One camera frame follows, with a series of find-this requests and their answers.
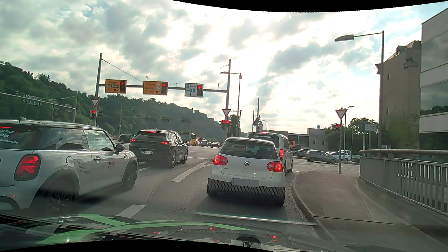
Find yellow bus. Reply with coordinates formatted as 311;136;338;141
179;132;198;146

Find grey metal railing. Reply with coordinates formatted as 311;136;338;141
353;140;448;226

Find tall grey building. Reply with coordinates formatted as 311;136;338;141
367;37;429;153

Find dark car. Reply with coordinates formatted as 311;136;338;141
117;133;136;145

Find wooded hill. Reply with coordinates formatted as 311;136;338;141
0;58;231;151

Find white van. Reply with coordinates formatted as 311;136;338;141
243;130;296;173

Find traffic light gantry with signs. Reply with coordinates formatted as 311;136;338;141
91;46;234;140

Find trees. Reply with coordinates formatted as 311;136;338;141
323;113;380;157

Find tall street lamp post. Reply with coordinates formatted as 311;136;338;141
324;26;394;151

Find grey pavement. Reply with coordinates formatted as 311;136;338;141
286;168;448;252

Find road markings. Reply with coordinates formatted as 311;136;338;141
117;149;323;236

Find queue of distant cars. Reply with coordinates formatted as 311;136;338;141
196;137;222;149

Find road sign on post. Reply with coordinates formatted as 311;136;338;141
361;122;378;152

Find sign gantry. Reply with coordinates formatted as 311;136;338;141
0;62;82;143

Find grey parked car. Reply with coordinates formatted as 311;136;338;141
304;149;340;166

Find grey asphalt road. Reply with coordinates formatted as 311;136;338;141
72;134;363;243

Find white parked car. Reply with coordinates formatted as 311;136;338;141
326;149;353;163

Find low grey building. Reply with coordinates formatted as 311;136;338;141
266;121;331;153

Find car's own bonnet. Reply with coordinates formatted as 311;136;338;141
0;202;448;252

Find white small hatchback car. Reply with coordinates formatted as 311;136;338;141
0;115;142;225

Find black car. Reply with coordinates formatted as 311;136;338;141
127;126;190;171

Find traffic light with yield sign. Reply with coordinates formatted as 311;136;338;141
87;98;105;128
329;107;349;174
217;108;233;139

